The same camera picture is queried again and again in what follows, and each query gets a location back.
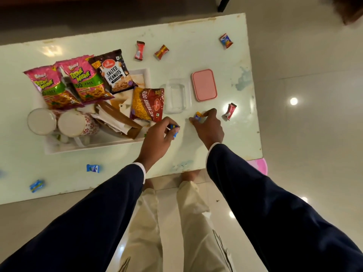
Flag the person's right hand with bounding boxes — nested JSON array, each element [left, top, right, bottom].
[[188, 108, 225, 150]]

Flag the person's left hand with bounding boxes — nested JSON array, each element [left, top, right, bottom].
[[133, 116, 181, 173]]

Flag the red candy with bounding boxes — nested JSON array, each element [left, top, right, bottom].
[[134, 40, 146, 61], [224, 102, 237, 121]]

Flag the red yellow snack packet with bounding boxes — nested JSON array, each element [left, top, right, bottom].
[[130, 87, 166, 123]]

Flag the brown wooden napkin holder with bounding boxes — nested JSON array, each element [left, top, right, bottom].
[[93, 100, 144, 140]]

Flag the clear container pink lid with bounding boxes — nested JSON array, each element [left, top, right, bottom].
[[160, 79, 192, 114]]

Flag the white paper napkins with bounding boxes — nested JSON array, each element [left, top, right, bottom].
[[90, 106, 133, 135]]

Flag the white printed tray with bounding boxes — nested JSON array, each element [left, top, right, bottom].
[[31, 68, 152, 155]]

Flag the salted peanuts packet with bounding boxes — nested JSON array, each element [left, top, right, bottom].
[[89, 49, 137, 95]]

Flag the white floral mug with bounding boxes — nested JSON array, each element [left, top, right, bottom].
[[57, 109, 100, 138], [27, 108, 57, 136]]

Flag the blue orange white candy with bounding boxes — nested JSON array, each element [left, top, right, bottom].
[[219, 33, 234, 49]]

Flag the orange gold candy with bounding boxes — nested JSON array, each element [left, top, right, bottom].
[[154, 44, 170, 60]]

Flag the pink green snack packet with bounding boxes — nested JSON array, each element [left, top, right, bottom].
[[23, 65, 84, 110], [55, 55, 115, 104]]

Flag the person's left forearm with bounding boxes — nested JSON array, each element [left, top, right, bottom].
[[0, 162, 147, 272]]

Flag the person's right forearm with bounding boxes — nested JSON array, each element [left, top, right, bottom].
[[206, 143, 363, 272]]

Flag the person's left leg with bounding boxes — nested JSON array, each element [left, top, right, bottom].
[[118, 179, 164, 272]]

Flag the person's leg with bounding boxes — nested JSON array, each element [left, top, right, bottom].
[[176, 170, 236, 272], [118, 179, 164, 272]]

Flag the person's right leg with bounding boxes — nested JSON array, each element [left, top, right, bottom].
[[176, 170, 236, 272]]

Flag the pink plastic bin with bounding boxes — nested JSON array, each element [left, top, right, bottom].
[[247, 158, 268, 176]]

